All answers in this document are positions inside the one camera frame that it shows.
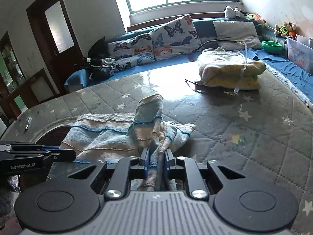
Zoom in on striped blue pink knit garment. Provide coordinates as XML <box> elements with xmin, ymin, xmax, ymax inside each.
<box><xmin>60</xmin><ymin>94</ymin><xmax>196</xmax><ymax>191</ymax></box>

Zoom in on gloved left hand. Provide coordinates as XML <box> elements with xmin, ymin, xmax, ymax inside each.
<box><xmin>0</xmin><ymin>176</ymin><xmax>19</xmax><ymax>229</ymax></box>

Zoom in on silver pen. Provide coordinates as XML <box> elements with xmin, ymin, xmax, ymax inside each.
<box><xmin>25</xmin><ymin>116</ymin><xmax>32</xmax><ymax>131</ymax></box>

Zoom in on dark wooden cabinet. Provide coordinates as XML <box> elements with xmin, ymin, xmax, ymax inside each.
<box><xmin>1</xmin><ymin>32</ymin><xmax>57</xmax><ymax>120</ymax></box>

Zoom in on grey quilted star table cover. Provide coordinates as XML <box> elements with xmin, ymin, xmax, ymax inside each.
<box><xmin>3</xmin><ymin>63</ymin><xmax>312</xmax><ymax>234</ymax></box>

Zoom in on yellow folded blanket in bag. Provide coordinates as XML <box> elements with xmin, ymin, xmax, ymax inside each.
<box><xmin>196</xmin><ymin>47</ymin><xmax>266</xmax><ymax>91</ymax></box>

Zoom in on black bag on sofa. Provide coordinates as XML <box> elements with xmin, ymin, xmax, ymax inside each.
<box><xmin>83</xmin><ymin>37</ymin><xmax>116</xmax><ymax>82</ymax></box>

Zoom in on long butterfly print pillow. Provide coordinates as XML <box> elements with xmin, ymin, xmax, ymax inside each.
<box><xmin>108</xmin><ymin>33</ymin><xmax>155</xmax><ymax>72</ymax></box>

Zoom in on blue sofa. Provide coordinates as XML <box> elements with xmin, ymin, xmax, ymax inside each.
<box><xmin>64</xmin><ymin>15</ymin><xmax>312</xmax><ymax>101</ymax></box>

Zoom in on dark wooden door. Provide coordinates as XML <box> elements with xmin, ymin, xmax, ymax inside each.
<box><xmin>27</xmin><ymin>0</ymin><xmax>83</xmax><ymax>87</ymax></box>

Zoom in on large butterfly print pillow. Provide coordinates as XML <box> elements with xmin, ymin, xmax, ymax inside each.
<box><xmin>149</xmin><ymin>14</ymin><xmax>202</xmax><ymax>61</ymax></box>

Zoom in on grey cushion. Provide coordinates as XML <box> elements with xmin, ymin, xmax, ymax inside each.
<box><xmin>213</xmin><ymin>21</ymin><xmax>262</xmax><ymax>50</ymax></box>

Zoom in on green bowl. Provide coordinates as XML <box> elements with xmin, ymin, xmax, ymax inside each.
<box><xmin>262</xmin><ymin>40</ymin><xmax>283</xmax><ymax>54</ymax></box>

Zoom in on white plush toy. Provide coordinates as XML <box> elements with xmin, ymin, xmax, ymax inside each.
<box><xmin>224</xmin><ymin>6</ymin><xmax>248</xmax><ymax>19</ymax></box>

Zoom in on clear plastic storage box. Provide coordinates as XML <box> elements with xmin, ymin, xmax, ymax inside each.
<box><xmin>286</xmin><ymin>34</ymin><xmax>313</xmax><ymax>74</ymax></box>

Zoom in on brown green plush toys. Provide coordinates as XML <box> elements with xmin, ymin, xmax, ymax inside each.
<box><xmin>274</xmin><ymin>22</ymin><xmax>297</xmax><ymax>39</ymax></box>

